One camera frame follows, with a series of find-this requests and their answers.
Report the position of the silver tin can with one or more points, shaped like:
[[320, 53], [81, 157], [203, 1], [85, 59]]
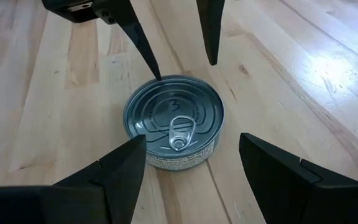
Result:
[[166, 99]]

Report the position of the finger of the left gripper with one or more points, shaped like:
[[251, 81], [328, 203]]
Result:
[[126, 21], [211, 28]]

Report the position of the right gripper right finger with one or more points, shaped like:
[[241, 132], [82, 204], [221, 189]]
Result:
[[291, 189]]

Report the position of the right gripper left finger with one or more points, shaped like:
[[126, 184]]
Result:
[[104, 196]]

